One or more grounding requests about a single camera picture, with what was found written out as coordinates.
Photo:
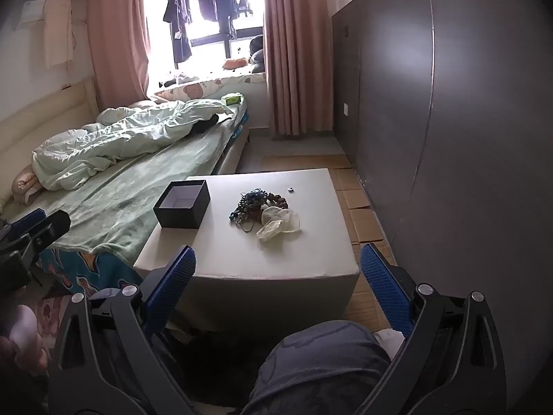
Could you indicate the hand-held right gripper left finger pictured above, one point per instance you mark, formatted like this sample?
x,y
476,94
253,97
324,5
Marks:
x,y
173,285

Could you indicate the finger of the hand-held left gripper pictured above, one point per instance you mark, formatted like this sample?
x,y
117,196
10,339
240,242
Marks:
x,y
52,222
26,221

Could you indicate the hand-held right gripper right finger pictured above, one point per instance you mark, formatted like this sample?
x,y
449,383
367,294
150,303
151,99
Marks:
x,y
384,289

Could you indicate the black gift box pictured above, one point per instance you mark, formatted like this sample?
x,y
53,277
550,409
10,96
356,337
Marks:
x,y
181,207

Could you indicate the pile of beaded jewelry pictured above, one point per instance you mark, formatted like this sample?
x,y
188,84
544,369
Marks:
x,y
255,207

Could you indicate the person's left hand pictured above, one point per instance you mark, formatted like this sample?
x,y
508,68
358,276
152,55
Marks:
x,y
21,333

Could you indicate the pink pillow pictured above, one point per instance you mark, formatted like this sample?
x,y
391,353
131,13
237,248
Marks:
x,y
26,186

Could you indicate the white sock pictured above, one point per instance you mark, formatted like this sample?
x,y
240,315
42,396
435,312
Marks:
x,y
389,343

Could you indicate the teal cartoon printed blanket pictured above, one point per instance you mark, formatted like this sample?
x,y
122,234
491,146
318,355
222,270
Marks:
x,y
99,274

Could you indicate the bed with green sheet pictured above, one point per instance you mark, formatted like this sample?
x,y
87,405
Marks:
x,y
129,199

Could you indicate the flattened cardboard sheets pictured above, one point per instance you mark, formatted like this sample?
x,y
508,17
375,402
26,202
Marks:
x,y
358,207

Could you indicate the white leather table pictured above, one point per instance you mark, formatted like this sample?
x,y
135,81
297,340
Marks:
x,y
259,259

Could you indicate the person's leg in grey pants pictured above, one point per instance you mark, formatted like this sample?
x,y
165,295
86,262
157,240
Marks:
x,y
319,367

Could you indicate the beige bed headboard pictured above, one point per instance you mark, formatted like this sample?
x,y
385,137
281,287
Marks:
x,y
43,116

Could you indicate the light green duvet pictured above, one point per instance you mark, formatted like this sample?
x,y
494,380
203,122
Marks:
x,y
129,138

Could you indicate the clear plastic bag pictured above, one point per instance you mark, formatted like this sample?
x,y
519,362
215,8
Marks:
x,y
278,222

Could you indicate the beige bed base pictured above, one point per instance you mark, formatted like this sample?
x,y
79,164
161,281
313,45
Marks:
x,y
235,151

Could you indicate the black garment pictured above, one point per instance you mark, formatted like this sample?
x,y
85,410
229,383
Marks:
x,y
205,124

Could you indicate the pink towel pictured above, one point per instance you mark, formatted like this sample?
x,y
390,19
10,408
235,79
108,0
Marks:
x,y
58,30

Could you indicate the green box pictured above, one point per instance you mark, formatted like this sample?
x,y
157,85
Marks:
x,y
232,99

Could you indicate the pink curtain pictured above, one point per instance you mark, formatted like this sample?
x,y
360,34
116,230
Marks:
x,y
116,34
293,52

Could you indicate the printed window seat cushion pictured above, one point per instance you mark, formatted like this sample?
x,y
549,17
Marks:
x,y
198,87

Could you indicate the white air conditioner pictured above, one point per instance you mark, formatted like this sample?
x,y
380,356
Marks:
x,y
32,11

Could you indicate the orange plush toy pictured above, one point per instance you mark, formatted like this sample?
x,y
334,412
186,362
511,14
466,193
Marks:
x,y
235,63

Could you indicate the dark cushions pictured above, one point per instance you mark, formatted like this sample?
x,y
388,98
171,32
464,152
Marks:
x,y
257,54

